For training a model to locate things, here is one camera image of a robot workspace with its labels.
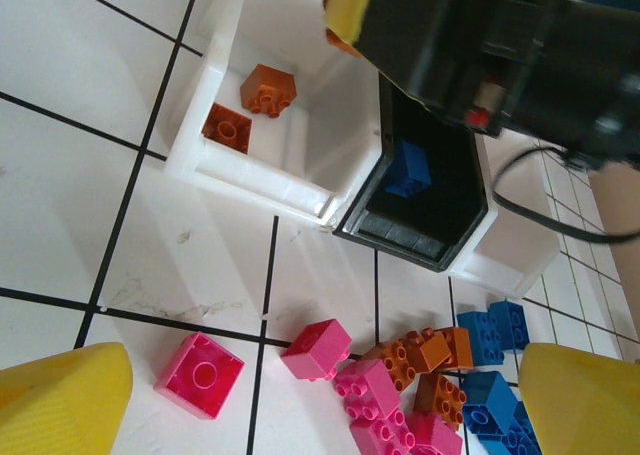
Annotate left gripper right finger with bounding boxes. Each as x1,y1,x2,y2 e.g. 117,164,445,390
517,342,640,455

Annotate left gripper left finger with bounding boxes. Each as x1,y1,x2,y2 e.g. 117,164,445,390
0,342,134,455

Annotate blue square lego brick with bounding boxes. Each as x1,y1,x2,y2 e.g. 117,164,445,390
383,139,432,199
459,370,524,439
487,298,529,351
456,310,506,367

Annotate blue long lego brick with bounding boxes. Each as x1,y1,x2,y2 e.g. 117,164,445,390
479,399,544,455

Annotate white plastic bin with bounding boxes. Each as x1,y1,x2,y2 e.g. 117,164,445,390
447,132,561,299
162,0,386,226

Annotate black plastic bin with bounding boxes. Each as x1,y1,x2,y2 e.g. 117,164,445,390
330,72,494,275

